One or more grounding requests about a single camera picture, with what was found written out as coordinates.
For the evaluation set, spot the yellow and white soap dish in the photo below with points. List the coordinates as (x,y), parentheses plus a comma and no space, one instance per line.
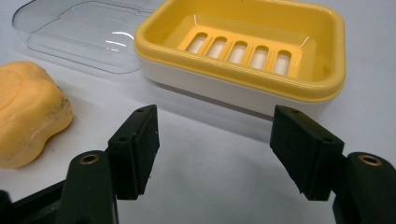
(243,59)

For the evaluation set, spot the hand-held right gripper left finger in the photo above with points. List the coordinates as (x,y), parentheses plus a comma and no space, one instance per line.
(134,152)

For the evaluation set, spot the yellow soap bar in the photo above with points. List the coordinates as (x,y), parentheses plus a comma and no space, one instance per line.
(28,113)

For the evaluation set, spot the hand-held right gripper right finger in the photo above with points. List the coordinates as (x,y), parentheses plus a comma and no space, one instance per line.
(306,152)

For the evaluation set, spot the clear plastic soap dish lid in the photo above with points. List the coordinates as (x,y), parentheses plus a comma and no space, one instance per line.
(84,34)

